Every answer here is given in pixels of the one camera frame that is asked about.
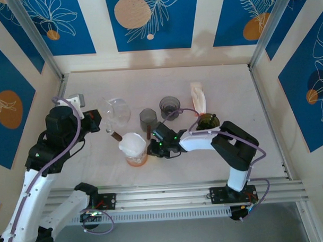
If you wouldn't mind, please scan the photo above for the white coffee filter stack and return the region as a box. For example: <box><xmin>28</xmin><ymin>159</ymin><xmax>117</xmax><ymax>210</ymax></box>
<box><xmin>189</xmin><ymin>81</ymin><xmax>207</xmax><ymax>115</ymax></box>

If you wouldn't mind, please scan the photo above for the white paper coffee filter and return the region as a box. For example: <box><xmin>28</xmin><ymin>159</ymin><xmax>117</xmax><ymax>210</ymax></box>
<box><xmin>118</xmin><ymin>131</ymin><xmax>148</xmax><ymax>158</ymax></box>

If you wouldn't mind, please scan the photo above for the aluminium frame post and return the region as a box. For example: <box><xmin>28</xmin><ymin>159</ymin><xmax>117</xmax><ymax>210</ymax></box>
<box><xmin>246</xmin><ymin>0</ymin><xmax>302</xmax><ymax>71</ymax></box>
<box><xmin>7</xmin><ymin>0</ymin><xmax>65</xmax><ymax>83</ymax></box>

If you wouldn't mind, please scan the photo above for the grey cup with brown handle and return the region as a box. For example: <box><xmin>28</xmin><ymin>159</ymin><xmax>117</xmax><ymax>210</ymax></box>
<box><xmin>139</xmin><ymin>107</ymin><xmax>160</xmax><ymax>141</ymax></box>

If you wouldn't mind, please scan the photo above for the grey slotted cable duct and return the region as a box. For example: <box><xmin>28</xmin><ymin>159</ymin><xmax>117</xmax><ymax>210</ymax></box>
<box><xmin>66</xmin><ymin>205</ymin><xmax>232</xmax><ymax>226</ymax></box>

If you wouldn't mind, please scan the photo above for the orange translucent pitcher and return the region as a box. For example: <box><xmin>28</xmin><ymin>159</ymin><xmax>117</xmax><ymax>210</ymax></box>
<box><xmin>124</xmin><ymin>149</ymin><xmax>149</xmax><ymax>168</ymax></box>

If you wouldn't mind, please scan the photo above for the clear glass server brown handle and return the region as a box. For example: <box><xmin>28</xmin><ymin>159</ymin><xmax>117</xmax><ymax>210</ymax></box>
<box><xmin>104</xmin><ymin>97</ymin><xmax>133</xmax><ymax>143</ymax></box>

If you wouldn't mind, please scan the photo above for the purple cable loop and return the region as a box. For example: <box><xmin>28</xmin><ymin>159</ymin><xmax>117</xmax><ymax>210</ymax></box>
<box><xmin>81</xmin><ymin>209</ymin><xmax>115</xmax><ymax>235</ymax></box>

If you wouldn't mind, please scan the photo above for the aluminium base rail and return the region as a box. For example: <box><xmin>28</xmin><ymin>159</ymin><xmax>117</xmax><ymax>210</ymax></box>
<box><xmin>44</xmin><ymin>175</ymin><xmax>311</xmax><ymax>215</ymax></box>

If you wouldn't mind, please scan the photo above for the electronics board with green light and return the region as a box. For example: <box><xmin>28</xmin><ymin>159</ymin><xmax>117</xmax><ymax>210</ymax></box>
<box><xmin>79</xmin><ymin>210</ymin><xmax>103</xmax><ymax>223</ymax></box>
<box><xmin>230</xmin><ymin>202</ymin><xmax>261</xmax><ymax>222</ymax></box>

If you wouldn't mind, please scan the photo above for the aluminium side rail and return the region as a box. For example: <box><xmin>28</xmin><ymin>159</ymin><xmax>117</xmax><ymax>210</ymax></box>
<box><xmin>40</xmin><ymin>73</ymin><xmax>72</xmax><ymax>147</ymax></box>
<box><xmin>248</xmin><ymin>63</ymin><xmax>294</xmax><ymax>182</ymax></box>

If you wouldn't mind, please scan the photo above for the dark olive glass pot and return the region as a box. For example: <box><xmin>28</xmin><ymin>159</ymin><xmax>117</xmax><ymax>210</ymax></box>
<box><xmin>195</xmin><ymin>112</ymin><xmax>221</xmax><ymax>132</ymax></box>

